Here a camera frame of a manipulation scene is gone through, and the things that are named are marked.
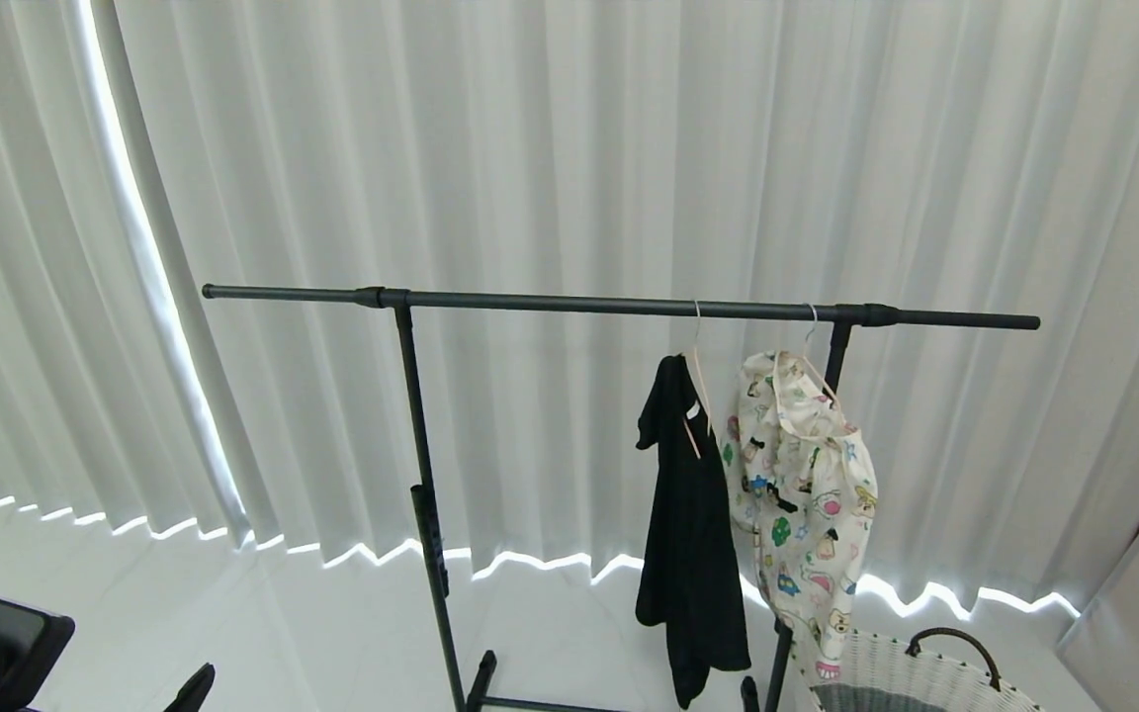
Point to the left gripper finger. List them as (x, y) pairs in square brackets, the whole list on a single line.
[(194, 692)]

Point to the cream printed garment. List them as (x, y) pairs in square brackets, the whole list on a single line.
[(807, 494)]

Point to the pink clothes hanger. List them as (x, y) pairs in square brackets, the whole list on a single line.
[(811, 331), (695, 381)]

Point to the black garment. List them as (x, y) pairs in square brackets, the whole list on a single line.
[(688, 554)]

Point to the white laundry basket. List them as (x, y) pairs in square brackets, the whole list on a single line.
[(886, 677)]

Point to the black clothes rack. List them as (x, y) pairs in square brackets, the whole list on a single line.
[(579, 304)]

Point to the white curtain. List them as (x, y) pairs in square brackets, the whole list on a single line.
[(530, 129)]

